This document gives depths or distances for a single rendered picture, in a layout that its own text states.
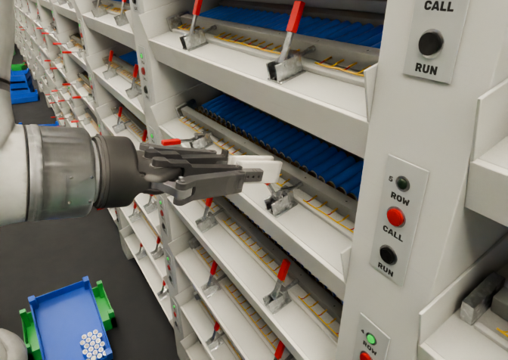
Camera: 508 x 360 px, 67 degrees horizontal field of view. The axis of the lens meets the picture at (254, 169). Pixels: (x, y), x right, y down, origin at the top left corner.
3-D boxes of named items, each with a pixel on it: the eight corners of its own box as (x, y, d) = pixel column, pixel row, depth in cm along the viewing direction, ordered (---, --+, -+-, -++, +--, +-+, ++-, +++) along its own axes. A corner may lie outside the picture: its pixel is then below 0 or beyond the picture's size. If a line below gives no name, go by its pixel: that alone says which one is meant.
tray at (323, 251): (348, 307, 46) (342, 253, 40) (165, 141, 91) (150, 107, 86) (454, 220, 53) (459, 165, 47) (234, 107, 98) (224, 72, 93)
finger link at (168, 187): (133, 163, 40) (145, 184, 36) (180, 164, 43) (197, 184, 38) (130, 184, 41) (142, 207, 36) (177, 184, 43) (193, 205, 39)
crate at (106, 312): (29, 364, 133) (23, 349, 129) (24, 324, 148) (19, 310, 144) (117, 327, 147) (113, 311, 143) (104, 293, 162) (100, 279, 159)
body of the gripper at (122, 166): (79, 187, 43) (158, 184, 48) (97, 225, 37) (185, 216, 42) (84, 124, 41) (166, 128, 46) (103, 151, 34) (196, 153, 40)
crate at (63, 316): (113, 358, 135) (113, 352, 129) (51, 388, 125) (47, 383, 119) (89, 283, 149) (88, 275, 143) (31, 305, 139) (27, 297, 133)
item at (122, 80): (151, 130, 98) (129, 80, 90) (97, 81, 144) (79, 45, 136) (218, 97, 105) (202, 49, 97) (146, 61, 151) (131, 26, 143)
